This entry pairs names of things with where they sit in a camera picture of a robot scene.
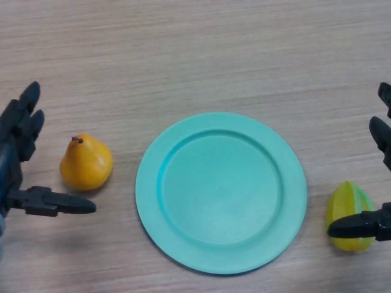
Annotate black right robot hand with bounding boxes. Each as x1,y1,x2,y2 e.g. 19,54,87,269
326,82,391,242

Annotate yellow-green starfruit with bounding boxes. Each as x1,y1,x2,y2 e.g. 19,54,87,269
324,180,376,253

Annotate yellow pear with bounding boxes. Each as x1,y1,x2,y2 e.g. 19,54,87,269
59,134,114,192

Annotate green round plate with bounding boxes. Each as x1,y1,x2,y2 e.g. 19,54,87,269
135,112,308,275

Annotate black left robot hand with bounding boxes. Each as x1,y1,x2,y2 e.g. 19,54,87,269
0,81,97,220

